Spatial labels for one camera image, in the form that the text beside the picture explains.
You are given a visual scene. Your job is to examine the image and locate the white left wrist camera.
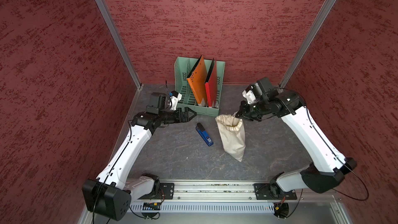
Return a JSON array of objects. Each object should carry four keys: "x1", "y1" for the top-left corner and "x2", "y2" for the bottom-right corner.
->
[{"x1": 169, "y1": 91, "x2": 182, "y2": 111}]

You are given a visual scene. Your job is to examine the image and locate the beige cloth drawstring soil bag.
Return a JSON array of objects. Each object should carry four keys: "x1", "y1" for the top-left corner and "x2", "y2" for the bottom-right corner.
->
[{"x1": 215, "y1": 115, "x2": 246, "y2": 162}]

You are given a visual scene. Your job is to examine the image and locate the blue black stapler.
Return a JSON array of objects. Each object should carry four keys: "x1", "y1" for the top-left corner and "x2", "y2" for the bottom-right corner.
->
[{"x1": 196, "y1": 123, "x2": 214, "y2": 146}]

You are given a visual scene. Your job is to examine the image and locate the aluminium left corner post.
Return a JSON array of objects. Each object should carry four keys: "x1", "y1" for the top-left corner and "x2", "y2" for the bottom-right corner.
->
[{"x1": 95, "y1": 0, "x2": 142, "y2": 90}]

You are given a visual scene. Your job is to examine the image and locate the red perforated folder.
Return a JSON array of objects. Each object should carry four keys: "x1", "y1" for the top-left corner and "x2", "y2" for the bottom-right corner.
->
[{"x1": 205, "y1": 59, "x2": 217, "y2": 108}]

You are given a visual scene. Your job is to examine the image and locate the aluminium corner post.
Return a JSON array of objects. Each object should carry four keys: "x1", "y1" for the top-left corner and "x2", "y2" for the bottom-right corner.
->
[
  {"x1": 279, "y1": 0, "x2": 337, "y2": 87},
  {"x1": 95, "y1": 0, "x2": 142, "y2": 90}
]

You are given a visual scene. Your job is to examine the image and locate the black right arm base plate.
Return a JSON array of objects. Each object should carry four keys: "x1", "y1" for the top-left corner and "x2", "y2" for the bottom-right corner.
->
[{"x1": 253, "y1": 183, "x2": 297, "y2": 201}]

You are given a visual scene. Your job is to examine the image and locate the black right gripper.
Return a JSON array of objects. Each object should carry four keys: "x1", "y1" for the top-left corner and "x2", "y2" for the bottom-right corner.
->
[{"x1": 235, "y1": 96, "x2": 270, "y2": 120}]

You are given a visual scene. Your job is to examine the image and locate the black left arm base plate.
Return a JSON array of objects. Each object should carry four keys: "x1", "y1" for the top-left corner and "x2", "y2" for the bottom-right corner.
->
[{"x1": 140, "y1": 183, "x2": 175, "y2": 200}]

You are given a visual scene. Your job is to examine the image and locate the orange perforated folder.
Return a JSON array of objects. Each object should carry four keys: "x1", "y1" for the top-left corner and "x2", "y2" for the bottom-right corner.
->
[{"x1": 187, "y1": 55, "x2": 207, "y2": 106}]

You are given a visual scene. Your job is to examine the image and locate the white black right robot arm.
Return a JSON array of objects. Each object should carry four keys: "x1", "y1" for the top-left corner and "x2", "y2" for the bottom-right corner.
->
[{"x1": 236, "y1": 89, "x2": 357, "y2": 197}]

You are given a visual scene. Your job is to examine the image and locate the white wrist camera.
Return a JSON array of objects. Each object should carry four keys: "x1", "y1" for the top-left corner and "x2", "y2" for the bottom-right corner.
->
[
  {"x1": 242, "y1": 83, "x2": 258, "y2": 104},
  {"x1": 169, "y1": 91, "x2": 182, "y2": 111}
]

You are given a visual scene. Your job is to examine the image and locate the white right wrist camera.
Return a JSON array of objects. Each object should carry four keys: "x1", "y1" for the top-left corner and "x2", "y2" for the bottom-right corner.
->
[{"x1": 242, "y1": 83, "x2": 258, "y2": 104}]

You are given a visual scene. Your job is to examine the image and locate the green plastic file organizer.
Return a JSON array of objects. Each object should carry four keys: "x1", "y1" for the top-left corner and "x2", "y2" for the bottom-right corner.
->
[{"x1": 174, "y1": 57, "x2": 226, "y2": 117}]

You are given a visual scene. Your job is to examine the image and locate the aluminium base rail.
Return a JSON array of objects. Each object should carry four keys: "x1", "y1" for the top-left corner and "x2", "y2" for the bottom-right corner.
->
[{"x1": 77, "y1": 179, "x2": 353, "y2": 224}]

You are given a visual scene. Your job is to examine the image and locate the aluminium right corner post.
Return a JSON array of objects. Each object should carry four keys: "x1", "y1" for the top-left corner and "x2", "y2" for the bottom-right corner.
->
[{"x1": 279, "y1": 0, "x2": 337, "y2": 87}]

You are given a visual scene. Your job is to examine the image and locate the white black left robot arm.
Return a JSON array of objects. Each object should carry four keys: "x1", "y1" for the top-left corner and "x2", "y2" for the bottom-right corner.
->
[{"x1": 82, "y1": 107, "x2": 197, "y2": 221}]

